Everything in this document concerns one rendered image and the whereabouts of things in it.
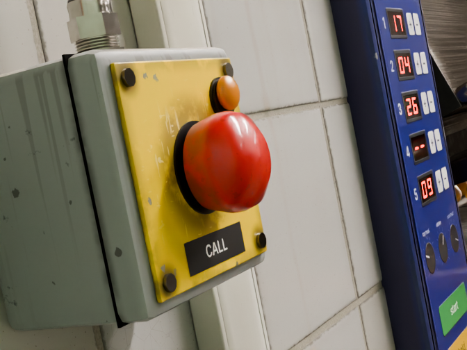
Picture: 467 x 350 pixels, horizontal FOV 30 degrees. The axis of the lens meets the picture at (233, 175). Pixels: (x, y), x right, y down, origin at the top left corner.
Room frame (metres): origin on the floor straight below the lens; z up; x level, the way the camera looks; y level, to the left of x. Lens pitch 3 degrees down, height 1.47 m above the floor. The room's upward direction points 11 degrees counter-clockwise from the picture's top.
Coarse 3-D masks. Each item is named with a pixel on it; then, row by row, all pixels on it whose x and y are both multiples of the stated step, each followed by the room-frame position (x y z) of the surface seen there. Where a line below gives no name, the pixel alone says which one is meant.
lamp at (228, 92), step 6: (222, 78) 0.37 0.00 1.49; (228, 78) 0.37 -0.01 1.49; (222, 84) 0.37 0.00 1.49; (228, 84) 0.37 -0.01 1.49; (234, 84) 0.37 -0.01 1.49; (216, 90) 0.37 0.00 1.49; (222, 90) 0.37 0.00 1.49; (228, 90) 0.37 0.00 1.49; (234, 90) 0.37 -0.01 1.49; (222, 96) 0.37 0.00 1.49; (228, 96) 0.37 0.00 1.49; (234, 96) 0.37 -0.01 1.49; (222, 102) 0.37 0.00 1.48; (228, 102) 0.37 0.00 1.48; (234, 102) 0.37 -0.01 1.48; (228, 108) 0.37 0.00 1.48; (234, 108) 0.37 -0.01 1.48
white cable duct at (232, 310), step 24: (144, 0) 0.45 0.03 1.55; (168, 0) 0.46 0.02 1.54; (192, 0) 0.48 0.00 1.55; (144, 24) 0.45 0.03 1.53; (168, 24) 0.45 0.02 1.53; (192, 24) 0.47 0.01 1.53; (144, 48) 0.45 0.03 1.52; (216, 288) 0.45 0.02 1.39; (240, 288) 0.47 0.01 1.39; (192, 312) 0.45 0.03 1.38; (216, 312) 0.45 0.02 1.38; (240, 312) 0.47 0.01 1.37; (216, 336) 0.45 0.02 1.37; (240, 336) 0.46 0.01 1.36; (264, 336) 0.49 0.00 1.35
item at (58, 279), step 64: (64, 64) 0.31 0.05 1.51; (128, 64) 0.32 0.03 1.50; (192, 64) 0.36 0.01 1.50; (0, 128) 0.33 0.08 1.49; (64, 128) 0.32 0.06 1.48; (128, 128) 0.31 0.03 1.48; (0, 192) 0.33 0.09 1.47; (64, 192) 0.32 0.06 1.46; (128, 192) 0.31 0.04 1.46; (0, 256) 0.34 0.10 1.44; (64, 256) 0.32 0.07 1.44; (128, 256) 0.31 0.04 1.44; (192, 256) 0.33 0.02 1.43; (256, 256) 0.38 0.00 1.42; (64, 320) 0.33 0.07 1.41; (128, 320) 0.31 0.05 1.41
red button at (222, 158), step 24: (216, 120) 0.33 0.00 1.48; (240, 120) 0.34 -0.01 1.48; (192, 144) 0.33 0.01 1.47; (216, 144) 0.32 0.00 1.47; (240, 144) 0.33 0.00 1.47; (264, 144) 0.34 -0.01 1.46; (192, 168) 0.33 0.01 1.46; (216, 168) 0.32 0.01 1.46; (240, 168) 0.33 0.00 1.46; (264, 168) 0.34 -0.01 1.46; (192, 192) 0.33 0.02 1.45; (216, 192) 0.33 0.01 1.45; (240, 192) 0.33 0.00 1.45; (264, 192) 0.34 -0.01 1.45
